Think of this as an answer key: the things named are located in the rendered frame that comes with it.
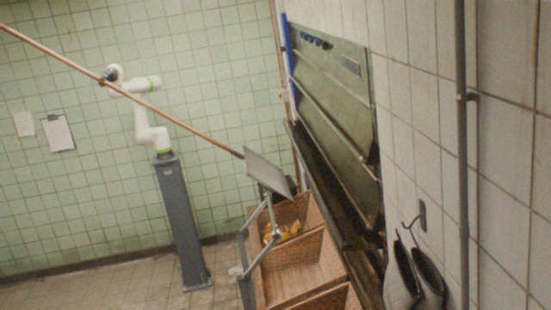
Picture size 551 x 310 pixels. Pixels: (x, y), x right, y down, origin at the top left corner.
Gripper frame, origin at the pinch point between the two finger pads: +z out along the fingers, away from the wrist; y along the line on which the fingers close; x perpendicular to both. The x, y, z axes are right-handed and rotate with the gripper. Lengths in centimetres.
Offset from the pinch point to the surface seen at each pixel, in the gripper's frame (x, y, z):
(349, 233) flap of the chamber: -118, -31, 139
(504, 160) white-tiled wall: -85, -81, 222
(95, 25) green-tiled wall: 40, -5, -126
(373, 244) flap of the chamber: -124, -35, 147
